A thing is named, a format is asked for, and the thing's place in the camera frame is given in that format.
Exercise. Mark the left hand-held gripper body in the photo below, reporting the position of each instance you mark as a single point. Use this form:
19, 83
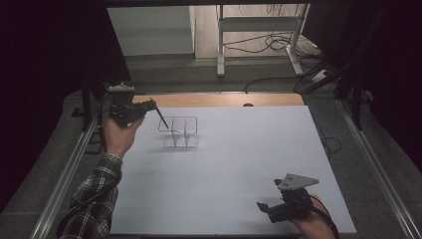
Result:
125, 108

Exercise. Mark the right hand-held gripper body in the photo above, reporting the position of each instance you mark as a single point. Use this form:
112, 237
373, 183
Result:
292, 205

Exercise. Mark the dark pencil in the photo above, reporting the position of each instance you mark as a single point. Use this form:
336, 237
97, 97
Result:
162, 118

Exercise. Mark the clear acrylic organizer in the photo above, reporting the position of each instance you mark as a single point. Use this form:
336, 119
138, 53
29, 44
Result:
185, 133

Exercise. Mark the person's right hand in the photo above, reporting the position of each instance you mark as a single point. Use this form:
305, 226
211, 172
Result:
316, 225

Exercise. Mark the person's left hand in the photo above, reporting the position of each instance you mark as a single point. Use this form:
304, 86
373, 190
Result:
119, 139

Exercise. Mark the black metal stand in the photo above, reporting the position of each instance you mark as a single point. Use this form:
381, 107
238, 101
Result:
87, 106
356, 109

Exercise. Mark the white paper sheet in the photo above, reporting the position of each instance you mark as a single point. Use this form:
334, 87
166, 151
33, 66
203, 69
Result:
215, 172

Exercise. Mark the white cabinet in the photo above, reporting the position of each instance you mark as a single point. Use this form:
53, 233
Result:
149, 30

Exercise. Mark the dark table grommet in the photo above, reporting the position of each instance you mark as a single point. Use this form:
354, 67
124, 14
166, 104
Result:
248, 105

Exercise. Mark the dark curtain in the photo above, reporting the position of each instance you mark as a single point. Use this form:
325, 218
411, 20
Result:
49, 66
391, 66

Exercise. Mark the white power strip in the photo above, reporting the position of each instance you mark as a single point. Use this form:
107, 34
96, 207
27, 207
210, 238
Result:
320, 76

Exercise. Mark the black floor bracket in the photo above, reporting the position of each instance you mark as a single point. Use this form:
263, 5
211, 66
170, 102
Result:
90, 142

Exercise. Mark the white desk frame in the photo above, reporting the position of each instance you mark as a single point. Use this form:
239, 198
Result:
220, 49

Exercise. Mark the aluminium rail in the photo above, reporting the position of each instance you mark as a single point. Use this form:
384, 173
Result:
381, 179
63, 186

